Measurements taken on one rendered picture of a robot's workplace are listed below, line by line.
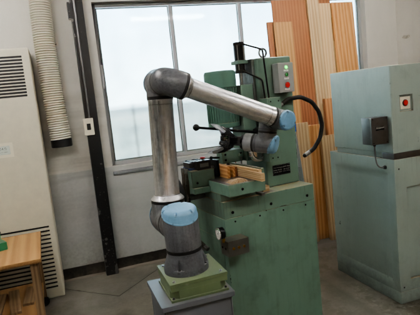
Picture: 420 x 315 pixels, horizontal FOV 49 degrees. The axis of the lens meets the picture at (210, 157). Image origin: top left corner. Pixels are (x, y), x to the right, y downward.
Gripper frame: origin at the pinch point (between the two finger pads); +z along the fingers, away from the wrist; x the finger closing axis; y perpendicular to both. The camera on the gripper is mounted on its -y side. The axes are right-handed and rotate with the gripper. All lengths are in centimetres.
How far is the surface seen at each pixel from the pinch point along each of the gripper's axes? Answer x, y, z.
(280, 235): 49, -27, -36
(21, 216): 67, -25, 149
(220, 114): -13.7, -9.5, -0.7
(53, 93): -22, -41, 145
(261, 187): 22.2, -5.9, -28.8
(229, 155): 8.0, -18.9, -4.8
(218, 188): 24.9, 0.6, -8.0
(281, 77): -37, -25, -28
